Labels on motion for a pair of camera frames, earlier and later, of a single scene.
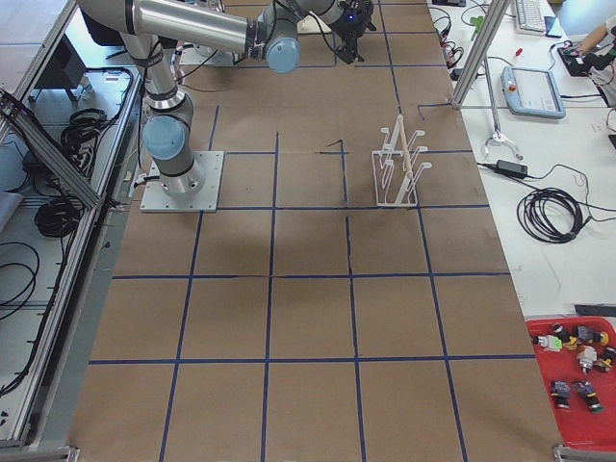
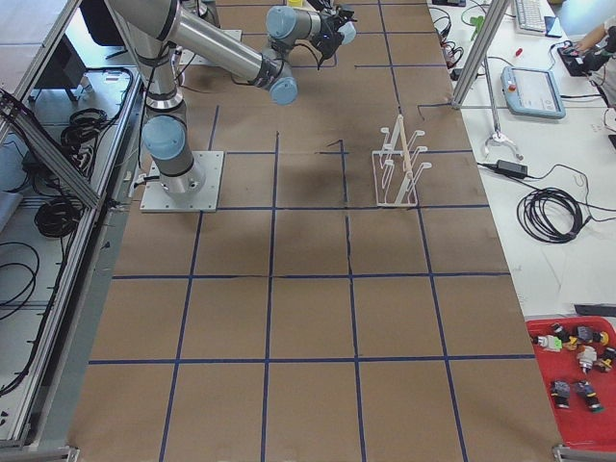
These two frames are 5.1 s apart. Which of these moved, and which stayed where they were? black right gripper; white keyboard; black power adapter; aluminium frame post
Moved: black right gripper
Stayed: aluminium frame post; black power adapter; white keyboard
